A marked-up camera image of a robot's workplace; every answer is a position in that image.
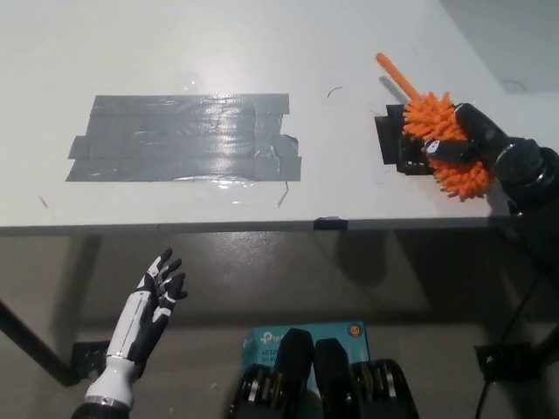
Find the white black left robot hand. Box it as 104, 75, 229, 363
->
104, 247, 190, 379

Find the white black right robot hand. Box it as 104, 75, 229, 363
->
422, 102, 543, 184

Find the orange microfibre duster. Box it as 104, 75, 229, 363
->
375, 52, 493, 203

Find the black metal table leg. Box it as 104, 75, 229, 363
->
0, 299, 83, 388

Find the teal router box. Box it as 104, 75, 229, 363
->
240, 321, 369, 383

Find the grey duct tape patch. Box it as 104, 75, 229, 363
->
65, 92, 303, 184

